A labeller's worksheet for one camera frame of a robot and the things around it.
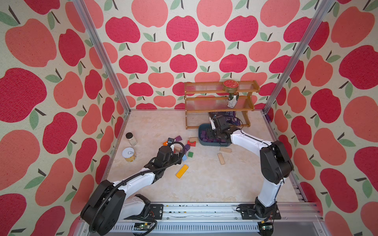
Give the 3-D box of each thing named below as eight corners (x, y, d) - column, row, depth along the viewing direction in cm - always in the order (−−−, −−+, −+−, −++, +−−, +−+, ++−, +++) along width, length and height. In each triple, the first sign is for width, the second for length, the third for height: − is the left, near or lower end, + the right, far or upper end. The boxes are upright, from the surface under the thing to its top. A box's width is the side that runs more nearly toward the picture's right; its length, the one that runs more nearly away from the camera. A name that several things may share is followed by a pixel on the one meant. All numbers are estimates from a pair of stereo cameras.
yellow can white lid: (123, 161, 94) (120, 158, 89) (126, 151, 99) (123, 147, 94) (134, 162, 94) (132, 158, 89) (137, 151, 99) (135, 147, 94)
